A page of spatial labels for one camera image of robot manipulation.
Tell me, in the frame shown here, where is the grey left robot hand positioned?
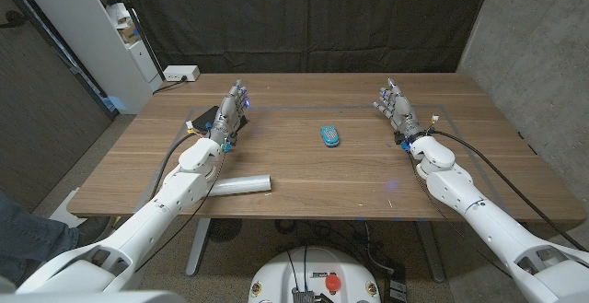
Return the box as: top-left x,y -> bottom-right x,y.
208,79 -> 250,151

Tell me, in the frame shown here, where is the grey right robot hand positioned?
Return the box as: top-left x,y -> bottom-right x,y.
372,76 -> 432,146

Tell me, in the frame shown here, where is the silver metal tube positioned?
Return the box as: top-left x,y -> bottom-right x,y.
209,174 -> 272,197

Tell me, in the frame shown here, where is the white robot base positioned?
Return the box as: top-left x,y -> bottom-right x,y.
247,246 -> 382,303

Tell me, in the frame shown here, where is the blue toy phone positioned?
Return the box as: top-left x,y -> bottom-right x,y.
319,125 -> 341,148

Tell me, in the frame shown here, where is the black square box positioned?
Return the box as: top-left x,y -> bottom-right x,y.
191,105 -> 248,134

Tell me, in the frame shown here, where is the white power strip box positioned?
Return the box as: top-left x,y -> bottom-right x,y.
163,64 -> 202,83

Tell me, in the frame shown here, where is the black round ribbed disc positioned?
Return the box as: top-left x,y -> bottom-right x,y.
207,218 -> 244,243

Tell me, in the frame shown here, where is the black curtain backdrop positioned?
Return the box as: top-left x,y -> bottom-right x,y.
114,0 -> 496,75

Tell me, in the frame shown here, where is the black slanted stand pole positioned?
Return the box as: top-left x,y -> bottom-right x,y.
108,0 -> 166,82

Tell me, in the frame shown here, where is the cardboard box on shelf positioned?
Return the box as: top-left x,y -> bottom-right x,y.
117,21 -> 142,45

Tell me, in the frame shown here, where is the white shelf cabinet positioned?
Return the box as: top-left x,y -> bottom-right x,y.
13,0 -> 165,115

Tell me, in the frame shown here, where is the black floor power strip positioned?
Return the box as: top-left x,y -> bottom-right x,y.
384,265 -> 409,303

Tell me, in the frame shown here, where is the person's dark shoe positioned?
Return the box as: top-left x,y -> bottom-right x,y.
75,216 -> 112,249

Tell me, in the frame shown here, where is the white flat floor board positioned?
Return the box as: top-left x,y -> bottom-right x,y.
48,187 -> 88,228

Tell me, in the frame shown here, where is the person's leg in jeans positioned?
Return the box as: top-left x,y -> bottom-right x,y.
0,191 -> 80,286

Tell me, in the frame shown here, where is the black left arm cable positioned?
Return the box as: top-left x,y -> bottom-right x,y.
147,130 -> 206,203

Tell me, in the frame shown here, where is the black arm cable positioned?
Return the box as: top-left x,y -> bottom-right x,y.
147,130 -> 206,203
428,129 -> 589,252

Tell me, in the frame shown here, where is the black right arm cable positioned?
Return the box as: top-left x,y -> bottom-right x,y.
428,129 -> 589,252

